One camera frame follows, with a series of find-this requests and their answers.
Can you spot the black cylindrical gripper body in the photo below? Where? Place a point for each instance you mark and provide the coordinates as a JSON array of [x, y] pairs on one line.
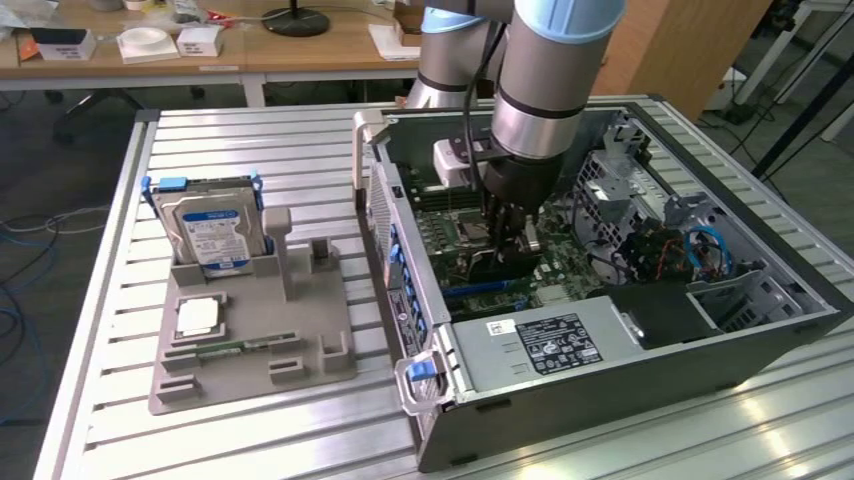
[[521, 182]]

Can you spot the green graphics card black cooler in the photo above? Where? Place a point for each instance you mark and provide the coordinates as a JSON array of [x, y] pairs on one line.
[[487, 265]]

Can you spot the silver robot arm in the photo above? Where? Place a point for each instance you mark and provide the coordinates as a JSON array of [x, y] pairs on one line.
[[547, 75]]

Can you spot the CPU socket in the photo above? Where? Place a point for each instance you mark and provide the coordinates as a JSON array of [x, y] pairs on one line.
[[470, 227]]

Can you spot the black RAM slot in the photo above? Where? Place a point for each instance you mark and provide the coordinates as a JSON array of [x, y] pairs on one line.
[[441, 197], [441, 204]]

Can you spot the green motherboard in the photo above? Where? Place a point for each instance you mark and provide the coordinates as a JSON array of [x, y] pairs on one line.
[[567, 270]]

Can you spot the blue expansion slot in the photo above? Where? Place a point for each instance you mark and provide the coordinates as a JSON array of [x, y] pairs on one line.
[[481, 289]]

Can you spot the silver chipset heat sink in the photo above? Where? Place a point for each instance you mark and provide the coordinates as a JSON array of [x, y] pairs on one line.
[[555, 295]]

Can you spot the perforated metal drive cage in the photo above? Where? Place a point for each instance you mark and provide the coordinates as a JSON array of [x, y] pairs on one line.
[[621, 190]]

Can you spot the grey power supply unit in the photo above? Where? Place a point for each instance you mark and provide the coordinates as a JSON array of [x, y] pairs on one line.
[[481, 360]]

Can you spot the black plastic shroud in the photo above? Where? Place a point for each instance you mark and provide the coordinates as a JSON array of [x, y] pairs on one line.
[[661, 315]]

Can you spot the black open PC case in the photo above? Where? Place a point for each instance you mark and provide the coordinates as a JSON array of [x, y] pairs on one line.
[[601, 400]]

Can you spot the white paper booklet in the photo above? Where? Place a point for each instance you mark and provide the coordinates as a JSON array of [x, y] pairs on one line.
[[390, 45]]

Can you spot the white low cabinet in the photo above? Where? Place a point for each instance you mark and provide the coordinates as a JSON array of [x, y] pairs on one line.
[[727, 95]]

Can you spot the wooden cabinet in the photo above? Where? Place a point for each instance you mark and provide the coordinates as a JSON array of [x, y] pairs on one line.
[[701, 60]]

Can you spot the brown cardboard box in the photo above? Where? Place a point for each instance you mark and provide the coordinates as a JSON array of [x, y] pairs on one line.
[[407, 17]]

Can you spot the grey parts rack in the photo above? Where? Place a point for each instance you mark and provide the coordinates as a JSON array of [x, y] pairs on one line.
[[267, 320]]

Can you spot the metal disk bay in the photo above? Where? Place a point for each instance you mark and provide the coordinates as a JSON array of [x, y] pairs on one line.
[[767, 300]]

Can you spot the hard disk with blue rails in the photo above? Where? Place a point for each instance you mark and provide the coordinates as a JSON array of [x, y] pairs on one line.
[[207, 235]]

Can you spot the black slanted pole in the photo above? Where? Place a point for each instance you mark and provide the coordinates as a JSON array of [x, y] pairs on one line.
[[801, 126]]

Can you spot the green RAM stick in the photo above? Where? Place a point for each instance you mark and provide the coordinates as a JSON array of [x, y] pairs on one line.
[[234, 346]]

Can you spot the black round lamp base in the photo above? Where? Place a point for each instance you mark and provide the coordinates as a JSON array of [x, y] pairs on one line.
[[296, 24]]

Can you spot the silver CPU chip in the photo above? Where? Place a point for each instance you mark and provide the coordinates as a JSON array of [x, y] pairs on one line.
[[199, 317]]

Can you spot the white paper label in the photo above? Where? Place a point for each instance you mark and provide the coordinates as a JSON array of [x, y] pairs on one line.
[[218, 67]]

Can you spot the small white labelled box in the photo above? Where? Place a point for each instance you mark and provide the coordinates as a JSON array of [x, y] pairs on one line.
[[200, 45]]

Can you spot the white box with round recess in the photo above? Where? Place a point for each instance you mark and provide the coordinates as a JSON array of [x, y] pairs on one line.
[[150, 52]]

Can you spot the black office chair base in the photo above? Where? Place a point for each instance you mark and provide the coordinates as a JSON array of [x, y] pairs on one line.
[[94, 102]]

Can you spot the wooden desk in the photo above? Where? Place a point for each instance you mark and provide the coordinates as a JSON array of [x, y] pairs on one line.
[[100, 70]]

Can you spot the grey cup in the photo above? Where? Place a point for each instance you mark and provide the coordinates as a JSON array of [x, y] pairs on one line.
[[107, 5]]

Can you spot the white box with black lid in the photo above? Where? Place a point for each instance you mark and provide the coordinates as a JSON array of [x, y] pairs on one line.
[[67, 50]]

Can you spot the orange card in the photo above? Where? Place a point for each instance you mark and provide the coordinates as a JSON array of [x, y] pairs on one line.
[[28, 50]]

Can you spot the clear plastic bag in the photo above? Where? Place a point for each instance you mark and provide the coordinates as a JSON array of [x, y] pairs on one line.
[[27, 15]]

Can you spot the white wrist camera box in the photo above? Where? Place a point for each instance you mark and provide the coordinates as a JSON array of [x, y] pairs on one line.
[[450, 167]]

